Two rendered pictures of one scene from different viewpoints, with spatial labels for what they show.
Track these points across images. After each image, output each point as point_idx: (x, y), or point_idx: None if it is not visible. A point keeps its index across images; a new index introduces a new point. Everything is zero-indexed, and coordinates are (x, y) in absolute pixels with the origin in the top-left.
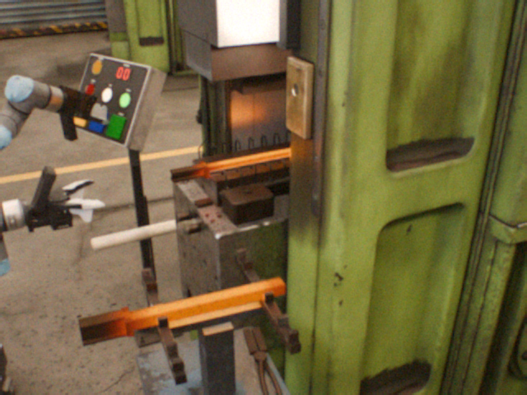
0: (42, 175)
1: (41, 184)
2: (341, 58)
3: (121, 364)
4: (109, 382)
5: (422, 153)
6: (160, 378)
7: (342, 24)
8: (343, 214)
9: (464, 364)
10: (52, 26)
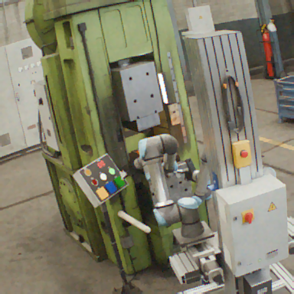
0: (190, 160)
1: (191, 163)
2: (183, 96)
3: (155, 292)
4: (168, 292)
5: None
6: None
7: (181, 88)
8: (195, 132)
9: None
10: None
